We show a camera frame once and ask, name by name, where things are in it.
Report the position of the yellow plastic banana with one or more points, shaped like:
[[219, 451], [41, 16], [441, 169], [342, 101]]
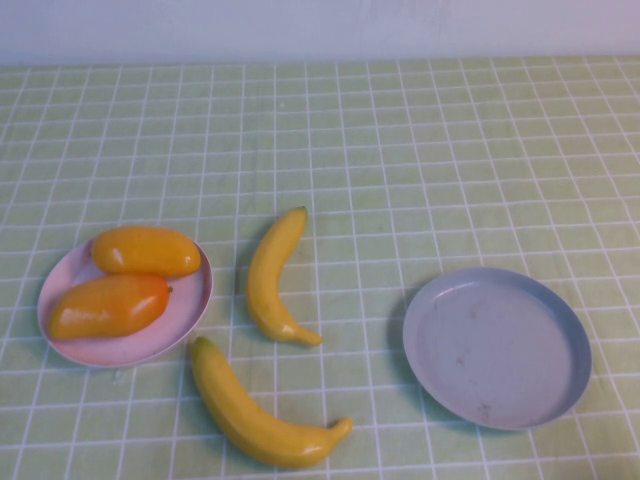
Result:
[[265, 280], [250, 425]]

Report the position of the yellow plastic mango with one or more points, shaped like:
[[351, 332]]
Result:
[[145, 250]]

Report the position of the orange-tinted plastic mango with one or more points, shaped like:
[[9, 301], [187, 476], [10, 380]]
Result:
[[110, 307]]

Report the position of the pink round plate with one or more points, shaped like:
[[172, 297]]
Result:
[[175, 320]]

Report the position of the blue round plate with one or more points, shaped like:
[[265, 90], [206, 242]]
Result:
[[495, 350]]

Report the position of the green checkered tablecloth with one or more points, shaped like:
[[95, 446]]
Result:
[[400, 175]]

